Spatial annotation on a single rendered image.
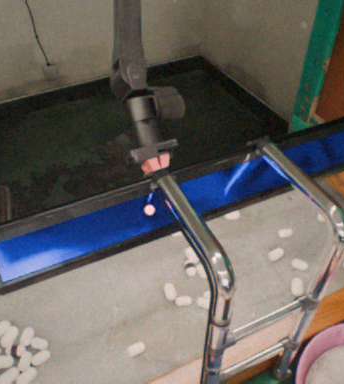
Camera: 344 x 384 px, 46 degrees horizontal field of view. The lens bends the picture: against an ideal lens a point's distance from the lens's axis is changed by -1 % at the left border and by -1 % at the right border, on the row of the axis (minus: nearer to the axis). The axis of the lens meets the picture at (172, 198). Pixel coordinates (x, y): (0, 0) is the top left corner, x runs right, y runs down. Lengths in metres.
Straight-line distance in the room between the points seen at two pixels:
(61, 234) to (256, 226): 0.57
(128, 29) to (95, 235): 0.55
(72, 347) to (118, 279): 0.16
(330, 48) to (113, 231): 0.71
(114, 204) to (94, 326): 0.37
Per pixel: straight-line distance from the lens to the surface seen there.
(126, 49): 0.89
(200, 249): 0.41
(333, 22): 1.01
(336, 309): 0.83
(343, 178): 1.00
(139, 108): 0.85
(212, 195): 0.52
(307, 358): 0.79
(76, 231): 0.48
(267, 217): 0.98
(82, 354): 0.78
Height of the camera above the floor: 1.44
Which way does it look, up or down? 44 degrees down
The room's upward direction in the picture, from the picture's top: straight up
